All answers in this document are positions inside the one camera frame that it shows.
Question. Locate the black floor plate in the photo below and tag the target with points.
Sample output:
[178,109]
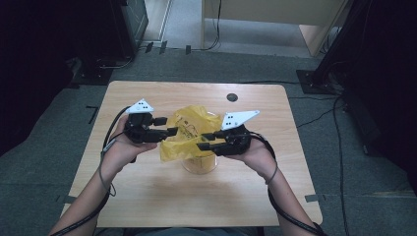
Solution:
[93,77]

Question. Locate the black stand base plate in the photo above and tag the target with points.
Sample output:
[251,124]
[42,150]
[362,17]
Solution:
[309,82]

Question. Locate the black round table grommet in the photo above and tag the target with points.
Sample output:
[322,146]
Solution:
[232,97]

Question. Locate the person's left hand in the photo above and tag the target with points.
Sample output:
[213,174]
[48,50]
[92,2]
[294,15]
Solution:
[121,150]

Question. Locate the beige wooden furniture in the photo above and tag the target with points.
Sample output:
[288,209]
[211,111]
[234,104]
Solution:
[278,11]

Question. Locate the yellow plastic bag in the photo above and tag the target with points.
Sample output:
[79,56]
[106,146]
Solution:
[183,131]

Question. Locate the black cabinet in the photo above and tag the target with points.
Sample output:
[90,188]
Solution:
[131,26]

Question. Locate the grey wrist band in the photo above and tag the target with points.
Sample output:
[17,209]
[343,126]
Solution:
[272,175]

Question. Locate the person's right hand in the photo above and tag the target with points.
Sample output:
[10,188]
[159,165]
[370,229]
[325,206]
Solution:
[259,157]

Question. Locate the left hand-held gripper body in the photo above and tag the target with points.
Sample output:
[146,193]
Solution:
[139,129]

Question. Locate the black angled floor tape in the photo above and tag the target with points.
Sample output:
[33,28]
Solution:
[93,113]

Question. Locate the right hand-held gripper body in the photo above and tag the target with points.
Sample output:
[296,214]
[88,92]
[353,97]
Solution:
[236,144]

